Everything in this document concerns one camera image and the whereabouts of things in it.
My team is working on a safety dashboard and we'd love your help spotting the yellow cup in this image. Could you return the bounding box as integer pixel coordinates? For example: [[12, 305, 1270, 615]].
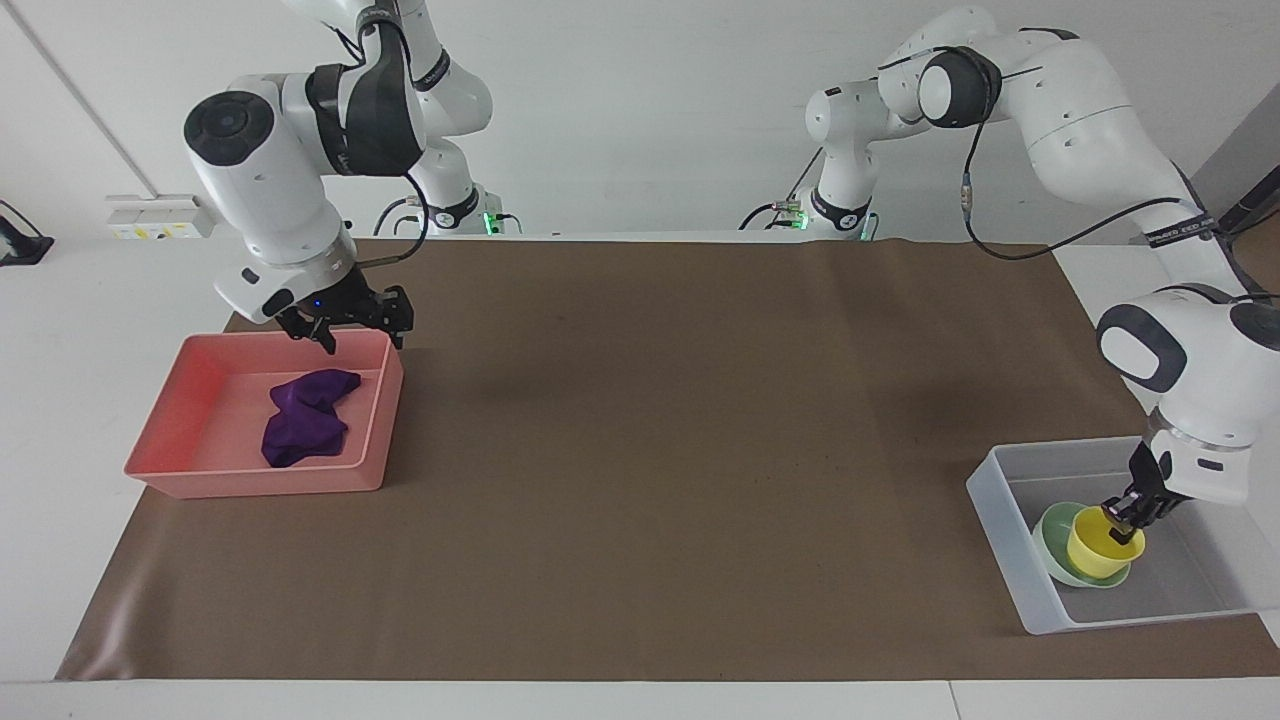
[[1066, 506, 1147, 582]]

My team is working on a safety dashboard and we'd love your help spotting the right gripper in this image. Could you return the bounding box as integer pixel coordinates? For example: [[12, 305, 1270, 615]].
[[276, 266, 415, 357]]

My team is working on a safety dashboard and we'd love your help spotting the translucent white plastic bin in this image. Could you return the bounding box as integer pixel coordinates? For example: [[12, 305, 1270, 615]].
[[966, 436, 1280, 636]]

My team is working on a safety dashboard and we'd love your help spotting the white power strip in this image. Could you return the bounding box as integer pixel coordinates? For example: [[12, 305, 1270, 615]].
[[106, 194, 217, 242]]

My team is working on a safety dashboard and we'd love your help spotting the light green bowl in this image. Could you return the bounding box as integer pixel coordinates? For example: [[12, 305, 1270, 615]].
[[1032, 502, 1132, 589]]

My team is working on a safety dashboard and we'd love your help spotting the purple cloth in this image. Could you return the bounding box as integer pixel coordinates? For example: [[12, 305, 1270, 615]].
[[261, 369, 363, 469]]

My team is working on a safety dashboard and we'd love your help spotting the pink plastic tray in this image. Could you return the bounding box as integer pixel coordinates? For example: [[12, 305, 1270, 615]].
[[124, 332, 405, 500]]

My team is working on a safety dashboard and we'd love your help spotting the black cable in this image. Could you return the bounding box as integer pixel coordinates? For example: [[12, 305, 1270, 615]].
[[960, 95, 1216, 263], [358, 172, 433, 269], [739, 148, 825, 232]]

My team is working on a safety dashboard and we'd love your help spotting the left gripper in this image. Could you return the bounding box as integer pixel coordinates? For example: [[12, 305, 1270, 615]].
[[1102, 440, 1188, 547]]

